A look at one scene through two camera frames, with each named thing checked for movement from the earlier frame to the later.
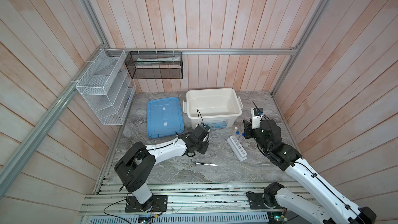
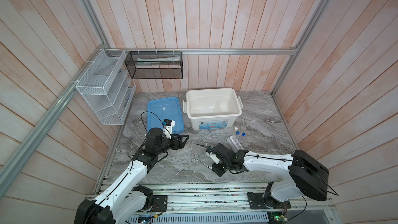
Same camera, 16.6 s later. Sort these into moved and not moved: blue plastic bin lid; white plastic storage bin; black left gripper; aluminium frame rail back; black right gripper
Moved: black left gripper; black right gripper
Not moved: white plastic storage bin; aluminium frame rail back; blue plastic bin lid
